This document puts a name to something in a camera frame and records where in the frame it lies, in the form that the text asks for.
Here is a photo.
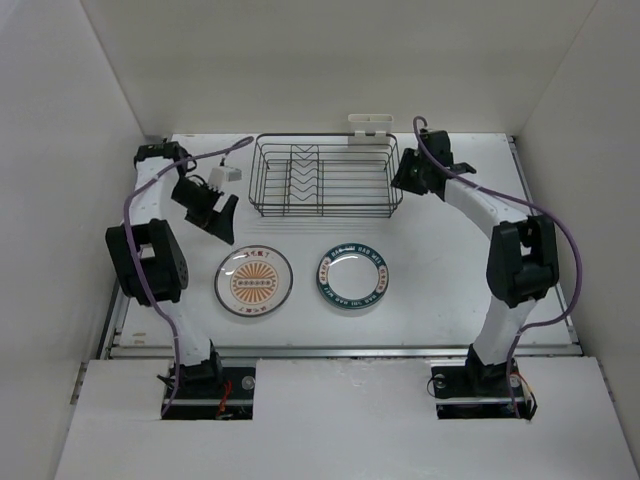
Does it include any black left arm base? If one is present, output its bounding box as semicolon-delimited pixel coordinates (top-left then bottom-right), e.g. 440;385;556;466
160;365;256;421

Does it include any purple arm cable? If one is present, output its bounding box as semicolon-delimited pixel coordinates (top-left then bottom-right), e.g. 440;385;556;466
412;116;584;416
122;135;255;416

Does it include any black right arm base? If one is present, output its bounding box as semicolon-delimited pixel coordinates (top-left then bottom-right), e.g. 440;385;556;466
427;365;538;421

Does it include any grey wire dish rack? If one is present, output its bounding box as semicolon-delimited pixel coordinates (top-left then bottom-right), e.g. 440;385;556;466
248;133;403;219

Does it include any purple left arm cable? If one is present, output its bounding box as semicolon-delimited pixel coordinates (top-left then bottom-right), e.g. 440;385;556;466
122;135;255;416

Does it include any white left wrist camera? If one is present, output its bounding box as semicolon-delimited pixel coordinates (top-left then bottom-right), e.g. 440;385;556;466
207;166;242;190

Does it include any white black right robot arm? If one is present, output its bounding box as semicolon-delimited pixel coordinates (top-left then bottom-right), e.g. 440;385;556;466
392;128;559;397

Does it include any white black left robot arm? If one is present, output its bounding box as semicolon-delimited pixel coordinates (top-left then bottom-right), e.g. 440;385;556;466
105;141;239;397

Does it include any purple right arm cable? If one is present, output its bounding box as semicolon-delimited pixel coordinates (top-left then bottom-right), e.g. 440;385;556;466
412;116;584;416

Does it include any aluminium table edge rail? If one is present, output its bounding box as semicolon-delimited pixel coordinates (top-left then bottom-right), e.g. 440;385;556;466
97;134;585;362

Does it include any white plastic cutlery holder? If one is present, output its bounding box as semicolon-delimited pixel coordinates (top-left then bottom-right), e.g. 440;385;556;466
347;114;394;146

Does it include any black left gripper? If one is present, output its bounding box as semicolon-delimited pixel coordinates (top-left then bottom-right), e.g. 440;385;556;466
170;176;236;244

